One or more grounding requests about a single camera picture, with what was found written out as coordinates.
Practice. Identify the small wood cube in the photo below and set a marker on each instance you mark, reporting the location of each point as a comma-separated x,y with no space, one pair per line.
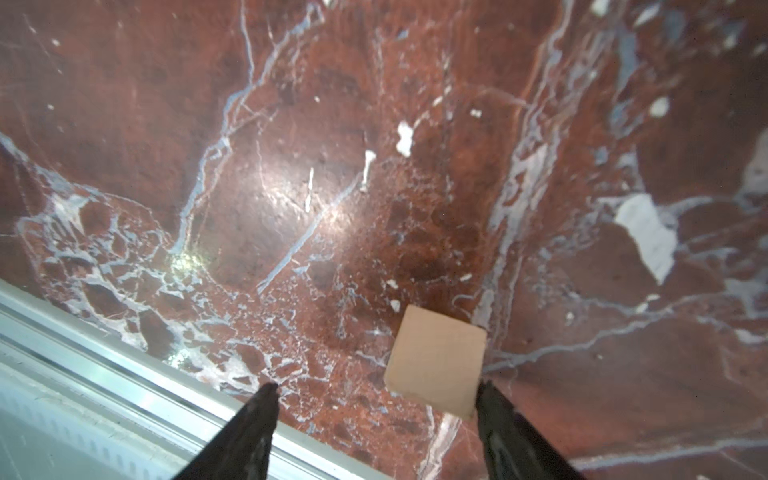
437,360

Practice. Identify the aluminium front rail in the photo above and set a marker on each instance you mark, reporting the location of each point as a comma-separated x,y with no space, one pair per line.
172,404

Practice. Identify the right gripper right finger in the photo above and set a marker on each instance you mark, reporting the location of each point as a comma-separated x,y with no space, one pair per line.
512,447

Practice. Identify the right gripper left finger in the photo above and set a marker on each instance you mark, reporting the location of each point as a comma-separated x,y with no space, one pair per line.
241,450

